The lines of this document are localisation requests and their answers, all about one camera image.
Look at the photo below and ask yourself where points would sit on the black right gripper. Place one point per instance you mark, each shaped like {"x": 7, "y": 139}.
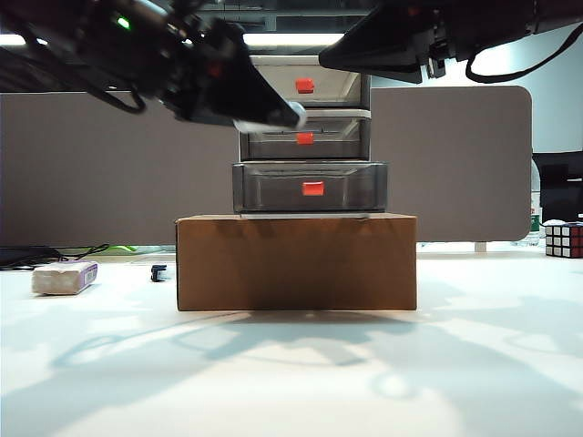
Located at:
{"x": 451, "y": 27}

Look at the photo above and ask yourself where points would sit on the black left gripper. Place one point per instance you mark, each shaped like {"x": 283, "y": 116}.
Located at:
{"x": 182, "y": 59}

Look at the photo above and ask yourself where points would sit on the white earphone case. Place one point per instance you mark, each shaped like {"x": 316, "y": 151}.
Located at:
{"x": 298, "y": 111}

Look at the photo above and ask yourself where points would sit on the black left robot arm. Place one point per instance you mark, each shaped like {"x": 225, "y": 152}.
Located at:
{"x": 68, "y": 36}

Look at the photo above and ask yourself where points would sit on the ceiling light strip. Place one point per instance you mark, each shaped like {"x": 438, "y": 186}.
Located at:
{"x": 291, "y": 39}

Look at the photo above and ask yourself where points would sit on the grey desk partition panel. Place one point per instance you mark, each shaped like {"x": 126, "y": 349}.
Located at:
{"x": 114, "y": 182}

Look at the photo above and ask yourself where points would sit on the brown cardboard box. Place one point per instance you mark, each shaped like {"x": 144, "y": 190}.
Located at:
{"x": 296, "y": 264}

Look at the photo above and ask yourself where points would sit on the small green object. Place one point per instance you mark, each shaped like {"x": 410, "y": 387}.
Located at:
{"x": 123, "y": 249}

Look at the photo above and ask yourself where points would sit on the small black clip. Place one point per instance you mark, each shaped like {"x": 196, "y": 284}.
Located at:
{"x": 157, "y": 274}

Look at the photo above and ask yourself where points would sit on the white partition foot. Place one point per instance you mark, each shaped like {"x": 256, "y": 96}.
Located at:
{"x": 481, "y": 248}

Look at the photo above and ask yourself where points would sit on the black office chair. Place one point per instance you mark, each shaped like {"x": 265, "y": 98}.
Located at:
{"x": 560, "y": 191}

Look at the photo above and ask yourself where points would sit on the clear bottle green label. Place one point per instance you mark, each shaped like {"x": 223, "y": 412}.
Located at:
{"x": 536, "y": 221}

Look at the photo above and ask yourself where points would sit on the white block purple sleeve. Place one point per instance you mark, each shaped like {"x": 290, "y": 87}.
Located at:
{"x": 59, "y": 278}

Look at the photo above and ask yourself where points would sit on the rubiks cube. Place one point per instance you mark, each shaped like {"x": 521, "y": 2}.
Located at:
{"x": 565, "y": 241}

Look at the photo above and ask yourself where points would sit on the white plastic drawer cabinet frame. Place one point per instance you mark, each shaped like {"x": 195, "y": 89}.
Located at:
{"x": 346, "y": 112}

